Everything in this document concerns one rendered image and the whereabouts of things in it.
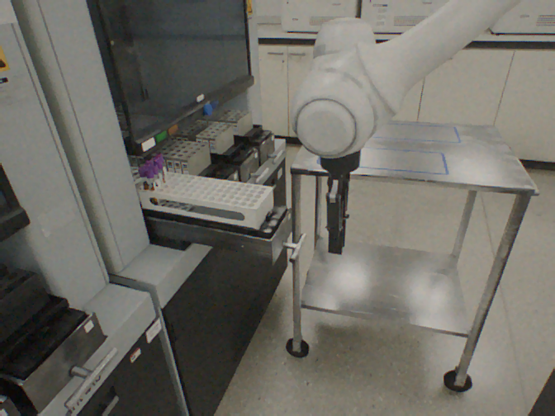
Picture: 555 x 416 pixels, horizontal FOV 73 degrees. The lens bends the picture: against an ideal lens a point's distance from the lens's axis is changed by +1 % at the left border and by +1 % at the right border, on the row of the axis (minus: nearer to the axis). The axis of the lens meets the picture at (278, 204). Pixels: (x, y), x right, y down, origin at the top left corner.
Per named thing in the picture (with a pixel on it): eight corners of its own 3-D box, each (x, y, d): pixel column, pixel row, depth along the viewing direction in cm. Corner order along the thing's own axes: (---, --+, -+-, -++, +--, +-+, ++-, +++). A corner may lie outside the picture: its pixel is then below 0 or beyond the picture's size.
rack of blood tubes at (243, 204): (141, 212, 88) (135, 190, 85) (166, 192, 96) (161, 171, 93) (258, 234, 80) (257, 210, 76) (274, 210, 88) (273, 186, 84)
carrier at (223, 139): (229, 143, 120) (226, 125, 117) (234, 144, 119) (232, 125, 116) (211, 157, 111) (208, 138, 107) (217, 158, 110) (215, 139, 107)
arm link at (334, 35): (315, 106, 71) (303, 130, 60) (315, 15, 63) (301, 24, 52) (374, 107, 69) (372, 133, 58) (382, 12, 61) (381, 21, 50)
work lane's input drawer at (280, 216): (33, 217, 101) (20, 187, 96) (73, 192, 112) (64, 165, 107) (291, 271, 79) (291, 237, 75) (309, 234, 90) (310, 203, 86)
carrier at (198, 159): (205, 162, 108) (202, 143, 104) (211, 163, 107) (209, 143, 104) (183, 180, 98) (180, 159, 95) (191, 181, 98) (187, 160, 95)
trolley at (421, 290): (285, 356, 146) (278, 167, 104) (307, 277, 184) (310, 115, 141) (472, 397, 130) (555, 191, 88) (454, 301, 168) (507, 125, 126)
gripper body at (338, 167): (325, 137, 73) (324, 178, 78) (315, 153, 67) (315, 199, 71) (364, 139, 71) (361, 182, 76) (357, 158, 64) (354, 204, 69)
